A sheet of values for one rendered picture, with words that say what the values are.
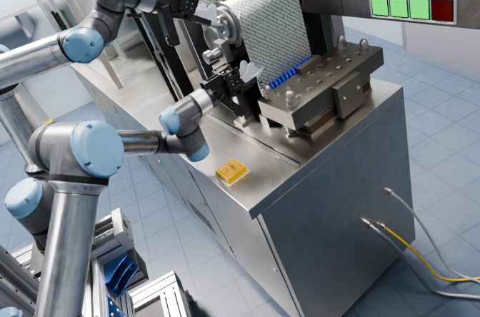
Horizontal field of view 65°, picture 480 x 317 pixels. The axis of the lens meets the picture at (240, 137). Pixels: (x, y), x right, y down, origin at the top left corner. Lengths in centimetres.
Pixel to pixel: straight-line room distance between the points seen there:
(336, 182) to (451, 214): 98
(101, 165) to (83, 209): 9
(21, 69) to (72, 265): 47
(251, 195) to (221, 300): 103
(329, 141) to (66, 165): 72
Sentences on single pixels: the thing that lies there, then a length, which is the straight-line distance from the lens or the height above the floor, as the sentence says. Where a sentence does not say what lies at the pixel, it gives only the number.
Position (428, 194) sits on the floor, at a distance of 219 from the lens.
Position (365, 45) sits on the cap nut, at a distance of 127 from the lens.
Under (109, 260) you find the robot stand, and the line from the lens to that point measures 146.
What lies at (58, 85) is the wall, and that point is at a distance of 478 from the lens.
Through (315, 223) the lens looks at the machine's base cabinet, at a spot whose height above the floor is 66.
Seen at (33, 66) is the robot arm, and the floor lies 140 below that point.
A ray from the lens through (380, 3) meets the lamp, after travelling 118.
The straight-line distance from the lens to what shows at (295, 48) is 129.
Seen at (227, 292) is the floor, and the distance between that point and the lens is 202.
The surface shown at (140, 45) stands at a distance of 212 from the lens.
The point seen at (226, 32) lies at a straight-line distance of 117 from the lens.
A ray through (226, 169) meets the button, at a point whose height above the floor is 92.
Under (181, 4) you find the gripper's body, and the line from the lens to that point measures 106.
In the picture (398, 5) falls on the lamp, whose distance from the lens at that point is 114.
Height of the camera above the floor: 161
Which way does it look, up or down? 34 degrees down
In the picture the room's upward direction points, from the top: 22 degrees counter-clockwise
